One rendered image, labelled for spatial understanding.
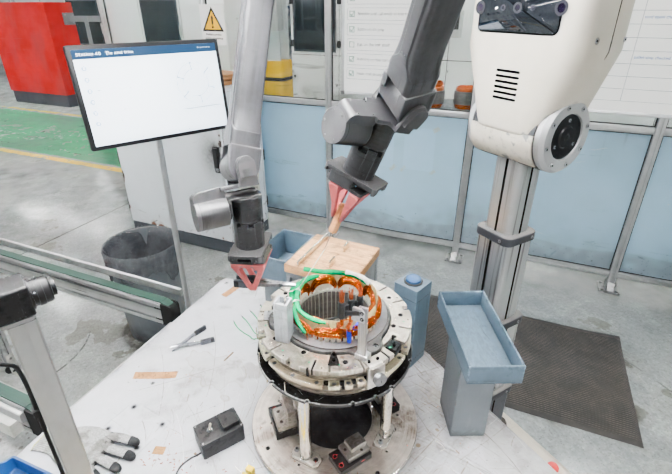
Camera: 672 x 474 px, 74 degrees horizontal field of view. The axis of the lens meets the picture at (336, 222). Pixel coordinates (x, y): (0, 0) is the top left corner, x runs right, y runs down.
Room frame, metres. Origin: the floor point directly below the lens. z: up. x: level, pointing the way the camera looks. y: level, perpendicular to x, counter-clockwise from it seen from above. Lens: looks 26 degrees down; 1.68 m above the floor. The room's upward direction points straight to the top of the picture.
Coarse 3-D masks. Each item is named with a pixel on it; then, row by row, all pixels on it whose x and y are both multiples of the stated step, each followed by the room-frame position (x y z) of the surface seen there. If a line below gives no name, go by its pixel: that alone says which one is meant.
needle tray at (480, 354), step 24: (456, 312) 0.85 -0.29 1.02; (480, 312) 0.85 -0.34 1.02; (456, 336) 0.72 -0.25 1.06; (480, 336) 0.76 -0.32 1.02; (504, 336) 0.73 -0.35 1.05; (456, 360) 0.74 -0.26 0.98; (480, 360) 0.69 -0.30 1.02; (504, 360) 0.69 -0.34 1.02; (456, 384) 0.71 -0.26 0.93; (480, 384) 0.70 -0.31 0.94; (456, 408) 0.70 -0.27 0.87; (480, 408) 0.71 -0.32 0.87; (456, 432) 0.70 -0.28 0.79; (480, 432) 0.71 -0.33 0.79
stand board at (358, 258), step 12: (312, 240) 1.13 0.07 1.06; (336, 240) 1.13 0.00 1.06; (300, 252) 1.06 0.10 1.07; (324, 252) 1.06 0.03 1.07; (336, 252) 1.06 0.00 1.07; (348, 252) 1.06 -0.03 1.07; (360, 252) 1.06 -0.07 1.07; (372, 252) 1.06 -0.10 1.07; (288, 264) 1.00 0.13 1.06; (300, 264) 1.00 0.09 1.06; (312, 264) 1.00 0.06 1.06; (324, 264) 1.00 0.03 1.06; (336, 264) 1.00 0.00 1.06; (348, 264) 1.00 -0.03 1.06; (360, 264) 1.00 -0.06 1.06
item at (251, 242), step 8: (256, 224) 0.74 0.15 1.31; (240, 232) 0.73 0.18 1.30; (248, 232) 0.73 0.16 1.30; (256, 232) 0.74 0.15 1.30; (264, 232) 0.76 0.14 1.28; (240, 240) 0.73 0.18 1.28; (248, 240) 0.73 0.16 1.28; (256, 240) 0.74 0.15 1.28; (264, 240) 0.75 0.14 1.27; (232, 248) 0.74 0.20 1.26; (240, 248) 0.73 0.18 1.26; (248, 248) 0.73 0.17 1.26; (256, 248) 0.73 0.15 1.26; (264, 248) 0.74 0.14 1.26; (232, 256) 0.71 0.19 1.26; (240, 256) 0.71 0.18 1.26; (248, 256) 0.71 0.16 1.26; (256, 256) 0.71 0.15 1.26
